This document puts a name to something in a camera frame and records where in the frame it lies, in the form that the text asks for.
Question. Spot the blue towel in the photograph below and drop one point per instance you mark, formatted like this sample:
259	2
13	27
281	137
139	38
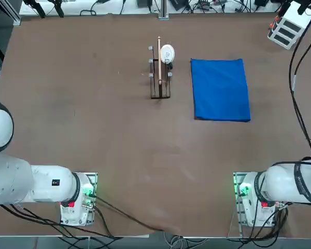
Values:
220	90

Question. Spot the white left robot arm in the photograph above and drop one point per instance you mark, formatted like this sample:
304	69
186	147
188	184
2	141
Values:
41	186

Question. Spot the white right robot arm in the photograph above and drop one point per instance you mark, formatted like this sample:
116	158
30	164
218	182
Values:
280	186

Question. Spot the white stacked drawer box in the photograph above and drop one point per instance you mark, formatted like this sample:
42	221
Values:
295	18

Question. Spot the black power adapter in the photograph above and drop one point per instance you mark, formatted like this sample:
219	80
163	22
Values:
144	3
178	3

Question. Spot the white paper cup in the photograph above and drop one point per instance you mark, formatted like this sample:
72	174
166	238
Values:
167	53

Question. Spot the aluminium frame profile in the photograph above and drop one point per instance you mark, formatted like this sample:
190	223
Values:
10	13

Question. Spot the aluminium camera post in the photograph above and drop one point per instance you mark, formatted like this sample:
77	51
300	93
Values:
163	10

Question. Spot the aluminium base plate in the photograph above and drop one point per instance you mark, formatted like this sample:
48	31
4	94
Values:
92	179
238	207

